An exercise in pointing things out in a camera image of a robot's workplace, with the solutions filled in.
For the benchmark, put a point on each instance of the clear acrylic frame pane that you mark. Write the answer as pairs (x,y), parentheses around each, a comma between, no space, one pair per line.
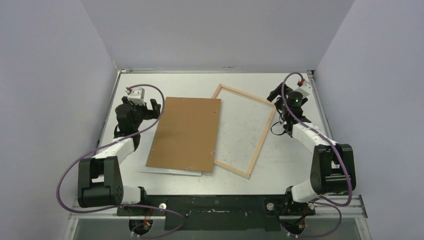
(241,124)

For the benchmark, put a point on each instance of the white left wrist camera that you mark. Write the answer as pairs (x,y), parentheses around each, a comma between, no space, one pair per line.
(136,95)

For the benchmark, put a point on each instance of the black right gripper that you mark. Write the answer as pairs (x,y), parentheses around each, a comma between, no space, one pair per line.
(278,96)

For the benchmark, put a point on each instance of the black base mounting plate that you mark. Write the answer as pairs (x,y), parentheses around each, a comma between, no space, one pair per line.
(220,212)

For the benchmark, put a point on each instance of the light wooden picture frame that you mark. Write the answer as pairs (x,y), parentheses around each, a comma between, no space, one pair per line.
(246,174)

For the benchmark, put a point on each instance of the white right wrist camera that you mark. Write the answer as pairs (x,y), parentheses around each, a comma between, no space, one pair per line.
(304,88)

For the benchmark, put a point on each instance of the aluminium front rail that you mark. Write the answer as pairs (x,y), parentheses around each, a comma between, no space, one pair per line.
(356,210)

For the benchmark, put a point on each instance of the white photo paper sheet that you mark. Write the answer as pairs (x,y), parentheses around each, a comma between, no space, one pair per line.
(168,171)

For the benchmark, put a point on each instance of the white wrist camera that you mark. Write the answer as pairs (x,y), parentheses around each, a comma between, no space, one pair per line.
(304,88)
(136,95)

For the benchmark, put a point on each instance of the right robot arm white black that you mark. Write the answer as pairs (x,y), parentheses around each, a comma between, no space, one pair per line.
(332,166)

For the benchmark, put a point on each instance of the brown frame backing board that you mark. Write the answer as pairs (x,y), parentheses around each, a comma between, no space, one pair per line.
(186,135)

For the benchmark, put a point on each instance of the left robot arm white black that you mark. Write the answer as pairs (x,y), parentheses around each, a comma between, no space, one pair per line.
(99,177)

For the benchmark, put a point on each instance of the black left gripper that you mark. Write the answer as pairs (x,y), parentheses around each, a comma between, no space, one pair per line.
(149,115)

